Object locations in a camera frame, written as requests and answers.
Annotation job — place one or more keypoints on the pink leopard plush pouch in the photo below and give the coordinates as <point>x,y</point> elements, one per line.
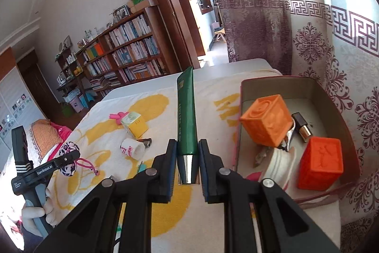
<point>68,172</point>

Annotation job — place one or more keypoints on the pink cloth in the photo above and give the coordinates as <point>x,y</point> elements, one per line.
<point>60,130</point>

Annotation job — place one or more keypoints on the floral bedspread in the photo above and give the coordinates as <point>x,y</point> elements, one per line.
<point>7,196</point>

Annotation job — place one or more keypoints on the teal binder clip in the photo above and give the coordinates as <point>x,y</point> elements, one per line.
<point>142,166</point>

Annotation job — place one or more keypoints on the dark green cosmetic tube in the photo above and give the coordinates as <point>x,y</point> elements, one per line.
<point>186,122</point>

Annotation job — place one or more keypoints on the red cardboard box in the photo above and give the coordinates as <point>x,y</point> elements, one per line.
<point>325,99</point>

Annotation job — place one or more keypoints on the brown wooden door frame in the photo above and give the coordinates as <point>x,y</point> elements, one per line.
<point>177,18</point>

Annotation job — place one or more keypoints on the purple plastic bin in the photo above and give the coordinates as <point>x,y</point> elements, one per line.
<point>76,106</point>

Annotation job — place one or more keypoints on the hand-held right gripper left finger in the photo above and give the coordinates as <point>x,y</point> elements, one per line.
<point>171,170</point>

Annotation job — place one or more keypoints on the yellow white carton box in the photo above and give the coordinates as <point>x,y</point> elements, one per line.
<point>139,127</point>

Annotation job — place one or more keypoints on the purple patterned curtain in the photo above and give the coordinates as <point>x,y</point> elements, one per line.
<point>319,63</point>

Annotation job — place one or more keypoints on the white round dish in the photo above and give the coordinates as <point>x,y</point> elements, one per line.
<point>278,165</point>

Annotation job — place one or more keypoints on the dark wooden door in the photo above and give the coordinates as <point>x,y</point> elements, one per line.
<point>38,87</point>

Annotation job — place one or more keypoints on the blue plastic bin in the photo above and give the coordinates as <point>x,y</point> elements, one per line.
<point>87,100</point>

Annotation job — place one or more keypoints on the yellow white printed blanket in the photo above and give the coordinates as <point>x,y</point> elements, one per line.
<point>165,110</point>

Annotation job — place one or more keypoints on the red-orange embossed toy cube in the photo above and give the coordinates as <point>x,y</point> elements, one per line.
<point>321,164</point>

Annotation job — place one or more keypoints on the framed picture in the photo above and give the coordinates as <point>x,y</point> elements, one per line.
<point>122,13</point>

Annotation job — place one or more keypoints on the person's left hand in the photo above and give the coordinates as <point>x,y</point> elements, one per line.
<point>29,217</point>

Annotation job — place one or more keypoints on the rows of books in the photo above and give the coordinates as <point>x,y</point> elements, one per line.
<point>136,30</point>

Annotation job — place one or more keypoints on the wooden bookshelf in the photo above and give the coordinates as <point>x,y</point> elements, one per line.
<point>165,42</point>

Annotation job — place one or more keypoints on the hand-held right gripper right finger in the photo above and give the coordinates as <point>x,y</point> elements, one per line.
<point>204,170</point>

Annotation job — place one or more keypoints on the light orange embossed toy cube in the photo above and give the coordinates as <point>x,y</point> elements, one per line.
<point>266,122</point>

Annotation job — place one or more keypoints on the beige cardboard box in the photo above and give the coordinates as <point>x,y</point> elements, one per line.
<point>145,6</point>

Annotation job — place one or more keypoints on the white tape roll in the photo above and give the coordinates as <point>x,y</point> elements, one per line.
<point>133,150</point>

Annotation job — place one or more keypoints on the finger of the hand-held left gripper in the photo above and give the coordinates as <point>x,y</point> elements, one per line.
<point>68,157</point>

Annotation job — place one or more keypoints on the small wooden stool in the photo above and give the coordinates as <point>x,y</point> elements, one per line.
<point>219,34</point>

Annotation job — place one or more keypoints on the brown gold lipstick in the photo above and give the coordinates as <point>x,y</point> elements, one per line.
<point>300,122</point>

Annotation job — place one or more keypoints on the orange checked pillow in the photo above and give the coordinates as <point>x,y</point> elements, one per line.
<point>44,134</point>

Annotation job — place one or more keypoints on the white panel wardrobe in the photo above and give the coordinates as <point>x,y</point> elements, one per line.
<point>14,99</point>

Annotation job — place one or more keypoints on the small dark wooden shelf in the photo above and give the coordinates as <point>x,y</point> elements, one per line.
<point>69,63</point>

